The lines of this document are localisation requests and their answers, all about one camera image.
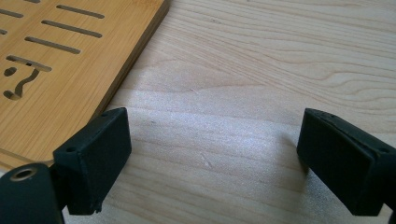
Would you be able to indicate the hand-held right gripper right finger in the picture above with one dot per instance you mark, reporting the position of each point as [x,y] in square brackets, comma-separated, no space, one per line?
[342,161]

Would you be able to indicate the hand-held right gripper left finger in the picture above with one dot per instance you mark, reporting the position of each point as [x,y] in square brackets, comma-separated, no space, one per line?
[93,161]

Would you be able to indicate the slotted bamboo coaster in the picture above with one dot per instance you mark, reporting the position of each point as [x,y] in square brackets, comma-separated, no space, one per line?
[77,84]

